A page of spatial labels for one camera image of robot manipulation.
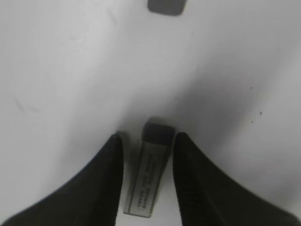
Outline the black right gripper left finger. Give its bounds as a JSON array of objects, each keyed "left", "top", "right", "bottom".
[{"left": 3, "top": 134, "right": 124, "bottom": 226}]

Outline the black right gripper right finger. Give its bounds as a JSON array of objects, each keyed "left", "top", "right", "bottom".
[{"left": 173, "top": 132, "right": 301, "bottom": 226}]

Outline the white grey eraser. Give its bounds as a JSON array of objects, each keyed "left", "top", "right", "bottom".
[
  {"left": 123, "top": 117, "right": 176, "bottom": 218},
  {"left": 147, "top": 0, "right": 187, "bottom": 16}
]

